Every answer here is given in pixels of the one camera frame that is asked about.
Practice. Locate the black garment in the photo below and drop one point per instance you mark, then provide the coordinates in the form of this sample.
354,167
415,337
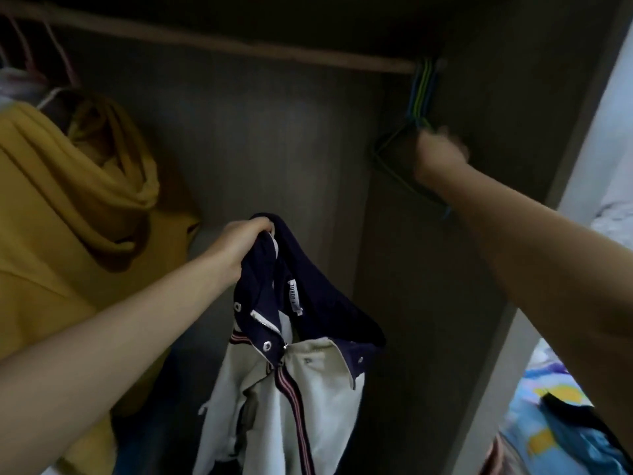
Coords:
593,415

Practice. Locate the wooden rod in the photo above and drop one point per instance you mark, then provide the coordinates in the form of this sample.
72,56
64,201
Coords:
218,42

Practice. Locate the blue garment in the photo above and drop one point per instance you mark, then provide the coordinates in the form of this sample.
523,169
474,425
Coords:
569,452

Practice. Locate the person's right hand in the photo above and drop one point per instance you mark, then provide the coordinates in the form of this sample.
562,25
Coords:
440,153

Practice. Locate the grey wardrobe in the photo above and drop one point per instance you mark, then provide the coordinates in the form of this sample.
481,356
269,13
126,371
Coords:
297,143

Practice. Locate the pink hanger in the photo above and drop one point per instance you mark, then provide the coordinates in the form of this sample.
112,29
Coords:
25,49
64,59

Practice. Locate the person's right forearm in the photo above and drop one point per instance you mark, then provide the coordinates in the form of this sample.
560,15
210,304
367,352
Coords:
544,262

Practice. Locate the colourful patterned pillow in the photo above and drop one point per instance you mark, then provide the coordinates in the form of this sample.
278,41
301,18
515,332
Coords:
554,376

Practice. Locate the person's left forearm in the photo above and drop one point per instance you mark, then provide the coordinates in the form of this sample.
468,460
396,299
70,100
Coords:
99,361

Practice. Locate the white tufted headboard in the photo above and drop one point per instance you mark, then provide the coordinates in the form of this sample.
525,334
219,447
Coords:
615,208

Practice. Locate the white navy striped jacket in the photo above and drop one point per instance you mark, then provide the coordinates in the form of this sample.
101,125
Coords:
297,410

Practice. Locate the white thin blouse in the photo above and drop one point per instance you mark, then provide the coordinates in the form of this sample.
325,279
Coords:
18,86

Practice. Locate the person's left hand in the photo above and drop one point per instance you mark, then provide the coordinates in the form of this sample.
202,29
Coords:
239,247

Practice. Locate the mustard yellow hoodie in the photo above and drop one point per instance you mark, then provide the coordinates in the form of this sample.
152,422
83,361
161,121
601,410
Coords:
59,252

